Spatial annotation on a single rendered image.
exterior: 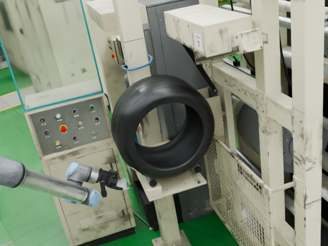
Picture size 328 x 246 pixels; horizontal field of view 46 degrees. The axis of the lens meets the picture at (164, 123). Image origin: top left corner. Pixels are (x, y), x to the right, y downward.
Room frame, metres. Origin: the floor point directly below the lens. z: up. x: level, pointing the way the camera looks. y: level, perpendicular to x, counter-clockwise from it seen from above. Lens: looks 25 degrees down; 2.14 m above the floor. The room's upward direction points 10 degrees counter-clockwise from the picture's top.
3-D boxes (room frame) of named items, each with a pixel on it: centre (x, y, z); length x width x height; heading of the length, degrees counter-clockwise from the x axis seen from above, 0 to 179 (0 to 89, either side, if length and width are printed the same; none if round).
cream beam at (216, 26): (2.04, -0.29, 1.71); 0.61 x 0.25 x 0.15; 13
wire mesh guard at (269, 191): (1.94, -0.35, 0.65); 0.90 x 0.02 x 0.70; 13
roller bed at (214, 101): (2.39, -0.30, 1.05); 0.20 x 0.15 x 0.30; 13
